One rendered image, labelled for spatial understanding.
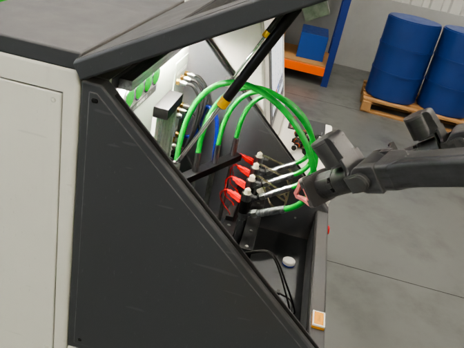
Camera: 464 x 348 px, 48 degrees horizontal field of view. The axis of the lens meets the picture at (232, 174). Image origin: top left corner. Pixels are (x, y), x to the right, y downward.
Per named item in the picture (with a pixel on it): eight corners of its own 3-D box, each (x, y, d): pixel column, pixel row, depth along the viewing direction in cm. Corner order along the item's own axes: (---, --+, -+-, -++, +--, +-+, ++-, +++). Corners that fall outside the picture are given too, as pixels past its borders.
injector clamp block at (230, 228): (241, 293, 144) (252, 250, 137) (206, 284, 145) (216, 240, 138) (257, 229, 174) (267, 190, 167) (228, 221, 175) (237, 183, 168)
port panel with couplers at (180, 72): (172, 164, 156) (187, 65, 142) (161, 161, 157) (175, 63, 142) (184, 148, 168) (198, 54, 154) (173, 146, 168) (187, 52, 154)
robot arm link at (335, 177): (359, 195, 99) (376, 179, 102) (340, 165, 99) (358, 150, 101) (337, 200, 106) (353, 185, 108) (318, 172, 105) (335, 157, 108)
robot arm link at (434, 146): (449, 159, 123) (451, 151, 127) (437, 133, 122) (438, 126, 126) (421, 169, 126) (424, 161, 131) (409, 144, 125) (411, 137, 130)
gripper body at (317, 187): (296, 181, 110) (316, 175, 103) (331, 165, 115) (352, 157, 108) (308, 209, 110) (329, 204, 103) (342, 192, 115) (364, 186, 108)
